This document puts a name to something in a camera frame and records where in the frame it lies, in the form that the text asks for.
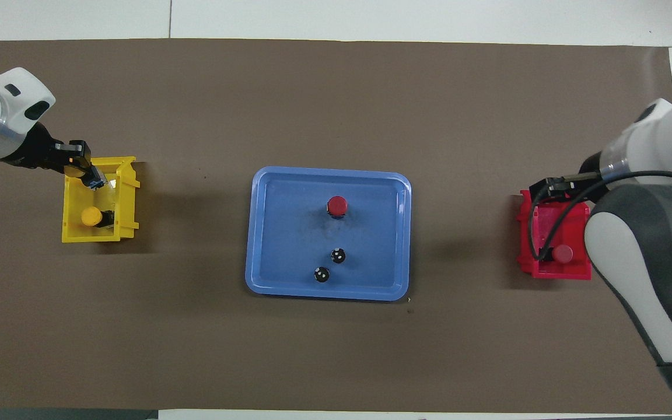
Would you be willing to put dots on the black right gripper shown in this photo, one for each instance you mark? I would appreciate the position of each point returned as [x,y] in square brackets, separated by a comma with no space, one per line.
[584,189]

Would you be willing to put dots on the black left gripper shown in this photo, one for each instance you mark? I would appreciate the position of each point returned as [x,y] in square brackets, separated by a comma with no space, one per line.
[44,151]

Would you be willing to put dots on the red push button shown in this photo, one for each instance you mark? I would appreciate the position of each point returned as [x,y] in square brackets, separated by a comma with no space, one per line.
[336,205]
[562,253]

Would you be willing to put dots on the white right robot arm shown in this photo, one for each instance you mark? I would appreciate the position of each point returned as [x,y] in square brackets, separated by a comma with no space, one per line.
[651,245]

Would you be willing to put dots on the blue plastic tray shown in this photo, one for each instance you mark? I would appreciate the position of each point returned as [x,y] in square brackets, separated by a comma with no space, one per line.
[289,251]

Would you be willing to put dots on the yellow plastic bin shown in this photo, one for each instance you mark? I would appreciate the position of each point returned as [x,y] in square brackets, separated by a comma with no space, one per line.
[128,210]

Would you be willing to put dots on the red plastic bin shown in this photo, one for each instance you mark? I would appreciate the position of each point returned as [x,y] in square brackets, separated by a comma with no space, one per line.
[525,251]

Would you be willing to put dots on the black push button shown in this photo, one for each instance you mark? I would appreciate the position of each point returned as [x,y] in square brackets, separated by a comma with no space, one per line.
[321,274]
[338,255]

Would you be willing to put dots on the brown paper table mat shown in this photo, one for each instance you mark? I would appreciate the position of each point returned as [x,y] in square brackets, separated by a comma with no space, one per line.
[336,356]

